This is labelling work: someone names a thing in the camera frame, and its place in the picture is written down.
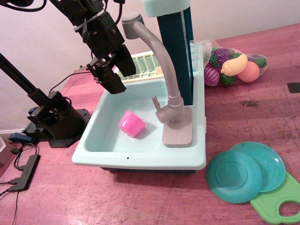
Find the dark blue sink tower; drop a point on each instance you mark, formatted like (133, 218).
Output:
(175, 26)

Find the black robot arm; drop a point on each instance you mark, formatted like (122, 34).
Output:
(75, 11)

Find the teal plate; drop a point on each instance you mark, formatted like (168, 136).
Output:
(270, 163)
(234, 177)

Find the teal plate front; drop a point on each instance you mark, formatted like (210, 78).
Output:
(234, 177)

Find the grey toy faucet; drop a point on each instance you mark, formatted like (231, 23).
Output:
(176, 118)

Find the green cutting board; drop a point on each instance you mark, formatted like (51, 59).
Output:
(267, 204)

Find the teal plate rear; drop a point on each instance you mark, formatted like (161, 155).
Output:
(270, 163)

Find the black tape patch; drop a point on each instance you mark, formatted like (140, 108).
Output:
(293, 87)

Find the black usb hub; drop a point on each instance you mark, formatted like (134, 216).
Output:
(23, 182)

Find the blue connector plug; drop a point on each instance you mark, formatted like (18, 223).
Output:
(19, 138)

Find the pink plastic cup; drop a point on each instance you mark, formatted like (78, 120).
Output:
(132, 125)

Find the light blue toy sink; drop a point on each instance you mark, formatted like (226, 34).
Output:
(103, 144)

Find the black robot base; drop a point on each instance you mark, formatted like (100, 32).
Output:
(55, 120)

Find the mesh bag of toy food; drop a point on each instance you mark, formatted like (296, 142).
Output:
(208, 57)

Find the orange toy fruit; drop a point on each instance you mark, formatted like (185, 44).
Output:
(250, 73)

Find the yellow toy banana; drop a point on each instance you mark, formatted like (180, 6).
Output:
(234, 66)

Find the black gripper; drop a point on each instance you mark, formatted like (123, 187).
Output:
(103, 37)

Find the cream dish rack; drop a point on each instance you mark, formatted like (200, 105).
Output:
(147, 68)

